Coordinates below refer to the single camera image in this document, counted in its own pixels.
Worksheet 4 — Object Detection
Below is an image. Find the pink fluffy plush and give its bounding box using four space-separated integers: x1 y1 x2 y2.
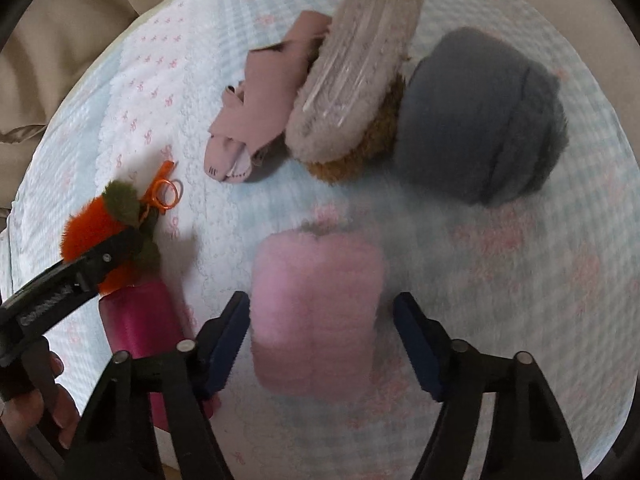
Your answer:
249 227 387 397

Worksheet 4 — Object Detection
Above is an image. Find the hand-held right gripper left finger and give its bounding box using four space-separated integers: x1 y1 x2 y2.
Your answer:
65 291 251 480

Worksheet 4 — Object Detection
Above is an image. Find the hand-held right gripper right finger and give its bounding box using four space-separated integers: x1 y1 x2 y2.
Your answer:
392 292 585 480

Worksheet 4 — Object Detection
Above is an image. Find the pink sock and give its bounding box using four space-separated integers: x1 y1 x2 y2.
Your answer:
204 10 333 183

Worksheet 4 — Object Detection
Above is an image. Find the beige draped fabric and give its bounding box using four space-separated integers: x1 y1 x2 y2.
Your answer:
0 0 211 226

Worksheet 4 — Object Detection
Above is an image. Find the grey fleece cloth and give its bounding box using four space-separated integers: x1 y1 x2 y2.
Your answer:
392 26 570 208

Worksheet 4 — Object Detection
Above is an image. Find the magenta satin cloth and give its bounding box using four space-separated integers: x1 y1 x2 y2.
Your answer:
99 281 222 428

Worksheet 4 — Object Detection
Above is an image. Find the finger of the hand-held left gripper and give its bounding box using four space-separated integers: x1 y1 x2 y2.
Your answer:
61 229 152 292

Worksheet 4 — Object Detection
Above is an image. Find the light blue printed bedsheet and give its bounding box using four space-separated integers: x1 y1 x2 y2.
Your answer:
9 0 637 477

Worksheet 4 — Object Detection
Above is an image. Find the person's left hand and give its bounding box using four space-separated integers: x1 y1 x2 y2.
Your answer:
0 351 82 461

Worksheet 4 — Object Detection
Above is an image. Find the orange plush fruit keychain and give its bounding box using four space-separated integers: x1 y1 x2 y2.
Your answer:
61 160 185 295

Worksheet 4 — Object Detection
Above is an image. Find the brown fluffy slipper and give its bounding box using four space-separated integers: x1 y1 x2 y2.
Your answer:
284 0 431 183

